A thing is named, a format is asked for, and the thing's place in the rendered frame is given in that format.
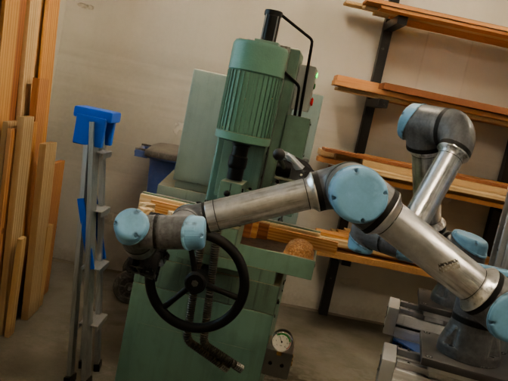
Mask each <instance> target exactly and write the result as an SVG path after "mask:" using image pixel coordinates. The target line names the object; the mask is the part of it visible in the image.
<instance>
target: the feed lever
mask: <svg viewBox="0 0 508 381"><path fill-rule="evenodd" d="M273 157H274V159H275V160H277V166H276V170H275V175H276V176H280V177H284V178H289V177H290V174H291V171H292V167H293V165H292V164H291V163H289V162H287V160H284V157H285V152H284V150H283V149H280V148H277V149H276V150H274V152H273Z"/></svg>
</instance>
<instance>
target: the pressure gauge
mask: <svg viewBox="0 0 508 381"><path fill-rule="evenodd" d="M279 334H280V335H279ZM280 339H281V340H280ZM281 341H283V342H282V343H281ZM271 345H272V347H273V349H274V350H275V351H277V355H279V356H281V355H282V352H287V351H289V350H290V349H291V347H292V345H293V336H292V334H291V332H290V331H288V330H285V329H279V330H276V331H275V332H274V334H273V336H272V337H271Z"/></svg>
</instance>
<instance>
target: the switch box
mask: <svg viewBox="0 0 508 381"><path fill-rule="evenodd" d="M306 67H307V65H304V64H300V65H299V71H298V76H297V80H296V81H297V82H298V83H299V85H300V95H299V103H298V108H297V110H299V106H300V101H301V96H302V89H303V84H304V79H305V71H306ZM317 72H318V71H317V67H312V66H309V71H308V79H307V83H306V88H305V96H304V101H303V105H302V112H306V113H307V112H308V111H309V107H310V101H311V97H312V93H313V92H312V91H313V87H314V83H315V80H316V78H315V77H316V73H317ZM296 95H297V86H295V90H294V94H293V100H292V104H291V109H293V110H294V109H295V103H296Z"/></svg>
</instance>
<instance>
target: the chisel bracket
mask: <svg viewBox="0 0 508 381"><path fill-rule="evenodd" d="M247 183H248V181H245V180H242V181H234V180H231V179H227V178H225V179H223V180H221V182H220V186H219V190H218V197H217V199H218V198H222V197H225V195H224V192H225V191H230V192H231V194H230V196H231V195H235V194H241V193H244V192H245V190H246V187H247Z"/></svg>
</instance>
